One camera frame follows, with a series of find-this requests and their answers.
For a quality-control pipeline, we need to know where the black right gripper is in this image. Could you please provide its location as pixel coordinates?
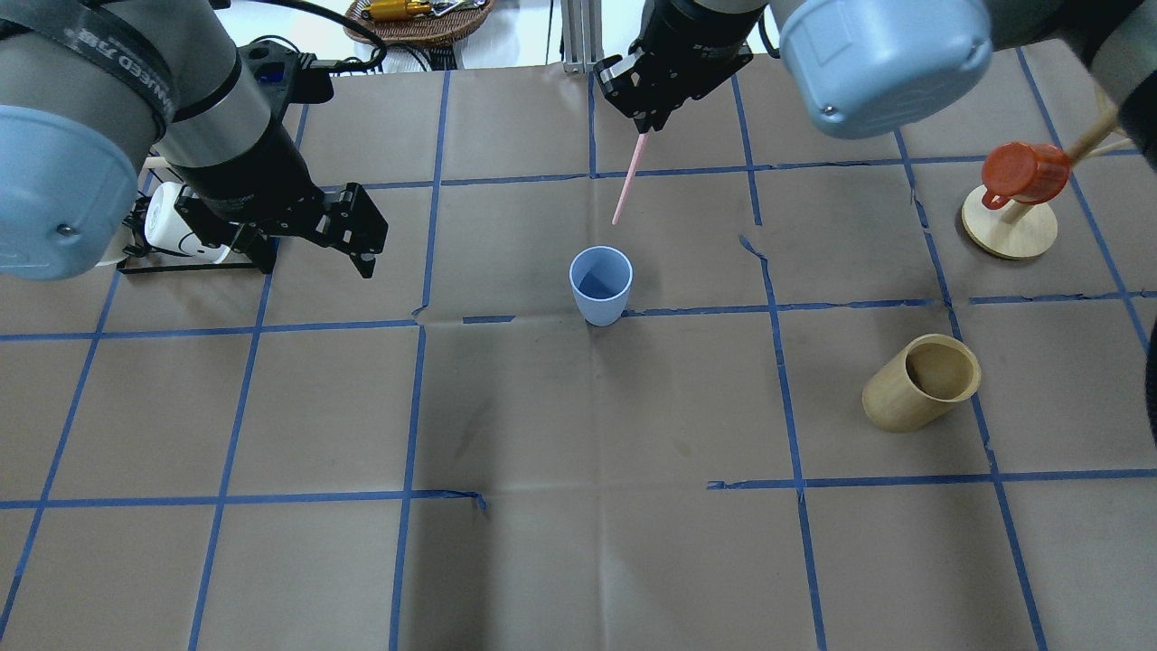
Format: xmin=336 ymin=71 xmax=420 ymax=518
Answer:
xmin=594 ymin=1 xmax=756 ymax=132

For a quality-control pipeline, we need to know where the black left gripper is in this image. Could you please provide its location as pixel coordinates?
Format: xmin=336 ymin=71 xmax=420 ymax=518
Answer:
xmin=174 ymin=160 xmax=389 ymax=279

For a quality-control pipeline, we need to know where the light blue plastic cup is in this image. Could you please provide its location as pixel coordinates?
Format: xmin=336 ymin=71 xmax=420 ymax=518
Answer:
xmin=568 ymin=246 xmax=634 ymax=328

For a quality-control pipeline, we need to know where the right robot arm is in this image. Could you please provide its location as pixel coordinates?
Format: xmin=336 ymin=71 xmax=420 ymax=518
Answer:
xmin=594 ymin=1 xmax=1156 ymax=165

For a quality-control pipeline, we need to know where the orange cup on stand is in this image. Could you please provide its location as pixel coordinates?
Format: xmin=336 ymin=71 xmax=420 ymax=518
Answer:
xmin=981 ymin=141 xmax=1073 ymax=210

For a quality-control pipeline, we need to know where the bamboo wooden cup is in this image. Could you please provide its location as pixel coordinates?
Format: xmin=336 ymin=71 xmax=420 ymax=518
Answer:
xmin=862 ymin=334 xmax=981 ymax=432

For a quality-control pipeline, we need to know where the white smiley mug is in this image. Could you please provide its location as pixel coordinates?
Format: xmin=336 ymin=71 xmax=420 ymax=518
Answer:
xmin=110 ymin=182 xmax=233 ymax=265

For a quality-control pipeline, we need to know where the dark wicker basket with tools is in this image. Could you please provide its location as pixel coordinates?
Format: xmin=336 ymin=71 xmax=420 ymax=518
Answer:
xmin=344 ymin=1 xmax=495 ymax=49

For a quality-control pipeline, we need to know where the wooden mug tree stand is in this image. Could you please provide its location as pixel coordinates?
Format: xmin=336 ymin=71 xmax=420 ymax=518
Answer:
xmin=960 ymin=99 xmax=1132 ymax=260

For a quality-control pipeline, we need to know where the aluminium frame post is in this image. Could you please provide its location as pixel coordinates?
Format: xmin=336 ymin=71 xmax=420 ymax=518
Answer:
xmin=560 ymin=0 xmax=604 ymax=75

